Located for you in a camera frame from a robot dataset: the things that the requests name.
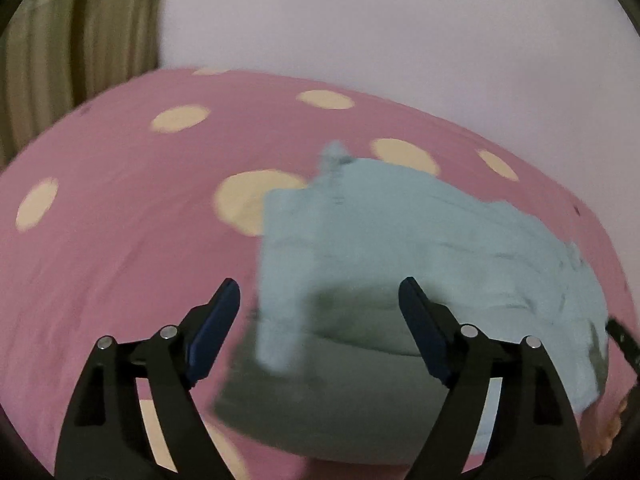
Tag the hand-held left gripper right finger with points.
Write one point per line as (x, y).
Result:
(420, 320)

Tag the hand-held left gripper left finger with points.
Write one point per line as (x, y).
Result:
(217, 317)

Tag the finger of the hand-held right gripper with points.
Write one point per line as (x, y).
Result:
(625, 342)

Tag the light blue puffer jacket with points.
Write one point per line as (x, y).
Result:
(390, 230)

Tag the bed with pink dotted sheet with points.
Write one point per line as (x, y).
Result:
(125, 240)

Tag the striped olive curtain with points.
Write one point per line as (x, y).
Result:
(75, 55)

